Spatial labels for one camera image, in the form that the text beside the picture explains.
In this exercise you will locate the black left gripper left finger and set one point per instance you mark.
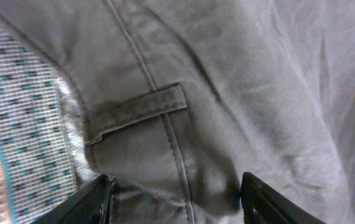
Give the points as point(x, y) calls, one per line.
point(90, 205)

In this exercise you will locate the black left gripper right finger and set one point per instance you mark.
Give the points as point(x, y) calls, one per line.
point(263, 205)

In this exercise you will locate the grey shorts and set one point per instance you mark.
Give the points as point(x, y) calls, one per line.
point(180, 98)

